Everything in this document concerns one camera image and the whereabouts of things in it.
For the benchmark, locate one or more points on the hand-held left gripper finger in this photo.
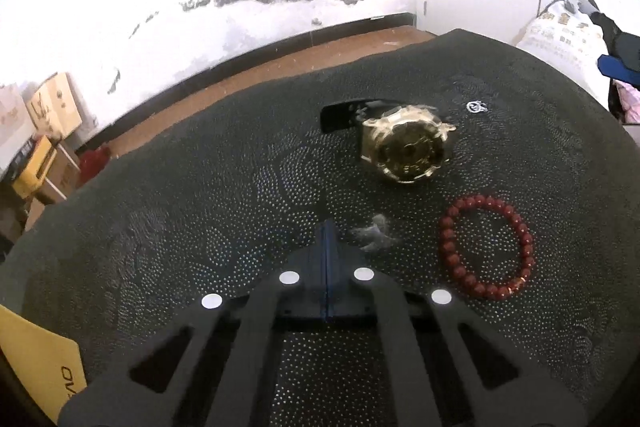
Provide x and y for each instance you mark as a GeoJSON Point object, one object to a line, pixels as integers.
{"type": "Point", "coordinates": [331, 257]}
{"type": "Point", "coordinates": [320, 257]}

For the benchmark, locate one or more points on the small clear plastic piece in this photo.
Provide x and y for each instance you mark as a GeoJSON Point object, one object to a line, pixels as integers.
{"type": "Point", "coordinates": [372, 234]}

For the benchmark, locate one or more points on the black dotted mat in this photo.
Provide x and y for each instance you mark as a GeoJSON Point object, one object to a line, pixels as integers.
{"type": "Point", "coordinates": [200, 187]}

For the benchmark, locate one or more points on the red plastic bag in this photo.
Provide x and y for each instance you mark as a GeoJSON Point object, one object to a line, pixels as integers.
{"type": "Point", "coordinates": [94, 162]}

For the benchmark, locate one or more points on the brown cardboard carton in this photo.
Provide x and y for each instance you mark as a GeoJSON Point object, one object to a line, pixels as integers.
{"type": "Point", "coordinates": [62, 174]}

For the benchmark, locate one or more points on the yellow and black box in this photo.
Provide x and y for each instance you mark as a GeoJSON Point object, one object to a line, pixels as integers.
{"type": "Point", "coordinates": [32, 167]}

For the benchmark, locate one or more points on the yellow paper bag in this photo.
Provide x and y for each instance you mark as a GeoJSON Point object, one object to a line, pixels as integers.
{"type": "Point", "coordinates": [30, 357]}

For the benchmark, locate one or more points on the tan cardboard box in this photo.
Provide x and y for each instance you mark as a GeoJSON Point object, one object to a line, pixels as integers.
{"type": "Point", "coordinates": [52, 104]}

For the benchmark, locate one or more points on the white printed sack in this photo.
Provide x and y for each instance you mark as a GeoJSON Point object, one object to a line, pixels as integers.
{"type": "Point", "coordinates": [560, 42]}

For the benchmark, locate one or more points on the pink cloth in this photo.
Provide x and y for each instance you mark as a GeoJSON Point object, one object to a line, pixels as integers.
{"type": "Point", "coordinates": [629, 102]}

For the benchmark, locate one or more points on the white cardboard box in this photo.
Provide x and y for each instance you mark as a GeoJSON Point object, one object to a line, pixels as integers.
{"type": "Point", "coordinates": [12, 122]}

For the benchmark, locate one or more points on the blue cloth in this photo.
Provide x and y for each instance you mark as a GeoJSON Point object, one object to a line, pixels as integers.
{"type": "Point", "coordinates": [617, 69]}

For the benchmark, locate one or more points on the dark clothing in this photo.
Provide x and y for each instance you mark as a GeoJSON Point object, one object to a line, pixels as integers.
{"type": "Point", "coordinates": [617, 42]}

